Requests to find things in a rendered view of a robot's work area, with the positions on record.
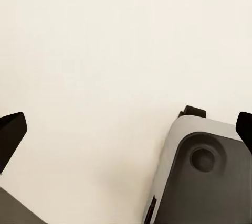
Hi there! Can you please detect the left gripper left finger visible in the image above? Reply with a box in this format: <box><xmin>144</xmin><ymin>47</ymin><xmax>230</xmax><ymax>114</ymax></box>
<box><xmin>0</xmin><ymin>112</ymin><xmax>27</xmax><ymax>175</ymax></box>

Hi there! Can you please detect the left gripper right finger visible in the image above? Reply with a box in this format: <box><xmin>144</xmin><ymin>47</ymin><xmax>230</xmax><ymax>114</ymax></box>
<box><xmin>235</xmin><ymin>111</ymin><xmax>252</xmax><ymax>153</ymax></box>

